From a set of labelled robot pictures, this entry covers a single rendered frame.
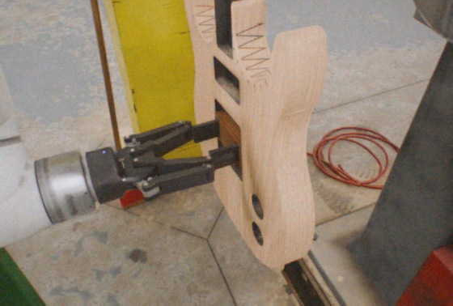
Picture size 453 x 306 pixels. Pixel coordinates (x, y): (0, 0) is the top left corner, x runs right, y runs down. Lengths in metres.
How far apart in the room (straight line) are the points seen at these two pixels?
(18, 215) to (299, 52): 0.38
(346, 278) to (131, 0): 1.09
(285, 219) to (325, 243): 0.86
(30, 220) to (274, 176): 0.30
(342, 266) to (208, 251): 0.57
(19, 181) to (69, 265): 1.20
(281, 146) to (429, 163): 0.55
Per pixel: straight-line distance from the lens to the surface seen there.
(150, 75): 1.49
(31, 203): 0.54
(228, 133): 0.59
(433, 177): 0.97
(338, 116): 2.27
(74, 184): 0.53
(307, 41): 0.39
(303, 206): 0.50
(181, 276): 1.60
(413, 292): 1.17
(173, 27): 1.42
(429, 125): 0.93
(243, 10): 0.49
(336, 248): 1.34
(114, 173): 0.54
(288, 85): 0.39
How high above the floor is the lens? 1.42
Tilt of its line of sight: 44 degrees down
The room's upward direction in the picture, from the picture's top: straight up
